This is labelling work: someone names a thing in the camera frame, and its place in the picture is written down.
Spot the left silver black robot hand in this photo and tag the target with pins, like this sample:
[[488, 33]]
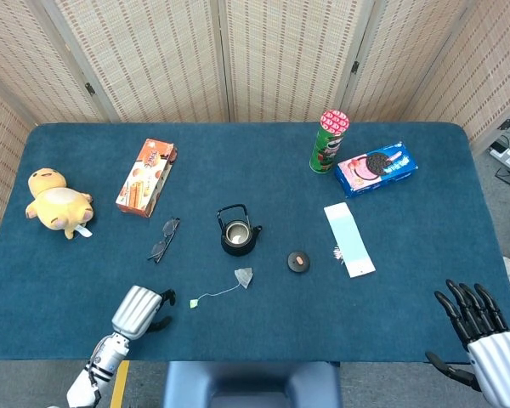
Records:
[[136, 310]]

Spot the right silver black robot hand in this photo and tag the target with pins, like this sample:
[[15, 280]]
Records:
[[499, 361]]

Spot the black cast iron teapot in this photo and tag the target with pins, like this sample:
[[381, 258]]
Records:
[[238, 248]]

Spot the black teapot lid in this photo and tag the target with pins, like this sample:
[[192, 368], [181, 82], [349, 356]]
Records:
[[298, 262]]

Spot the black folded eyeglasses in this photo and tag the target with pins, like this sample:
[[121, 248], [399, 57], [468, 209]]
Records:
[[169, 227]]

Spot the blue table cloth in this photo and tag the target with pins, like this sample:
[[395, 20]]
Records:
[[255, 314]]

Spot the yellow plush toy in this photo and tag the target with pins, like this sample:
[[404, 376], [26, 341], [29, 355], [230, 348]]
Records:
[[59, 204]]

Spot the orange biscuit box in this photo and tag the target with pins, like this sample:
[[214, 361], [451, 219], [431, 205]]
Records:
[[144, 178]]

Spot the blue robot torso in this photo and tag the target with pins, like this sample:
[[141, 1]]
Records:
[[251, 384]]

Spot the white blue paper bookmark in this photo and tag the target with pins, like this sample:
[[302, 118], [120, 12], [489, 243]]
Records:
[[350, 240]]

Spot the blue Oreo cookie box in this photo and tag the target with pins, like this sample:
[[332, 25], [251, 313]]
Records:
[[376, 170]]

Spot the green Pringles can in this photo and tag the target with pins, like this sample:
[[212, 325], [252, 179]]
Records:
[[326, 151]]

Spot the bamboo folding screen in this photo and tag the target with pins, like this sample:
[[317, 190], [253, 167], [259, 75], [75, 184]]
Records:
[[153, 55]]

